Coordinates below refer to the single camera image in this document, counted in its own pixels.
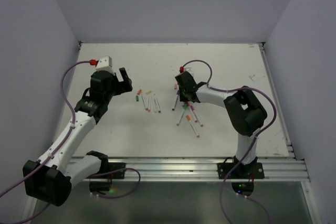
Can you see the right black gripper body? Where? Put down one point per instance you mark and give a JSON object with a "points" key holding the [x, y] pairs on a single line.
{"points": [[182, 95]]}

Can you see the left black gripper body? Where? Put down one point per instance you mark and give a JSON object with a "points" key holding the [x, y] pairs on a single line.
{"points": [[114, 88]]}

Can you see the dark purple marker pen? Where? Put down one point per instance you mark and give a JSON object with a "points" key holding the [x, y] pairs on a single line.
{"points": [[176, 100]]}

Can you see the peach marker pen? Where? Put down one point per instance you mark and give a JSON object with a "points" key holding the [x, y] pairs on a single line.
{"points": [[149, 103]]}

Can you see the yellow marker pen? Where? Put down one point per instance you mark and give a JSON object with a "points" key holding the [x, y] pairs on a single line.
{"points": [[155, 104]]}

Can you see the dark green marker pen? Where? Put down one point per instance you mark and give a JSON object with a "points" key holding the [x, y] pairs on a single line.
{"points": [[158, 105]]}

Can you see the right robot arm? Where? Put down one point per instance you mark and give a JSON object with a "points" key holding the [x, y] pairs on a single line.
{"points": [[247, 115]]}

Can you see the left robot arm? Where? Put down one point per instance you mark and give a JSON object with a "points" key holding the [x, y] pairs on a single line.
{"points": [[52, 177]]}

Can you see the light green marker pen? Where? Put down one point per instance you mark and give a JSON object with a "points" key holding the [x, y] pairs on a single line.
{"points": [[181, 115]]}

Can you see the magenta marker pen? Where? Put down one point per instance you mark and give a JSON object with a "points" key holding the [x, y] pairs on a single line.
{"points": [[199, 122]]}

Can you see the dark orange marker pen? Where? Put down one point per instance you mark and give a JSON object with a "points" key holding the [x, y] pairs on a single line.
{"points": [[192, 126]]}

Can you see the pink marker pen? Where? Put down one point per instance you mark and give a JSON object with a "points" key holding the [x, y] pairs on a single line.
{"points": [[192, 112]]}

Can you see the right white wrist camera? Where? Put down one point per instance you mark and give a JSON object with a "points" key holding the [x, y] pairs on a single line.
{"points": [[191, 72]]}

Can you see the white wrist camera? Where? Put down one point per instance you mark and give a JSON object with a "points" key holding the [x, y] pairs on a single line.
{"points": [[191, 72], [104, 64]]}

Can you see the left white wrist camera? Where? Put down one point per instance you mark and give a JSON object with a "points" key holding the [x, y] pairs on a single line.
{"points": [[104, 64]]}

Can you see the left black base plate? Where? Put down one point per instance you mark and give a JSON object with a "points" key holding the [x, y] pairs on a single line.
{"points": [[117, 168]]}

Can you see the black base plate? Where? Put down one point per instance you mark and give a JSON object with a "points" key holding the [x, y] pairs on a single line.
{"points": [[254, 170], [117, 168]]}

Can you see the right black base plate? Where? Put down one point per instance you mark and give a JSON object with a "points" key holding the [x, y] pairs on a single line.
{"points": [[254, 170]]}

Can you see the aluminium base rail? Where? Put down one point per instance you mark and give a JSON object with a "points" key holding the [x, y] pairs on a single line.
{"points": [[206, 169]]}

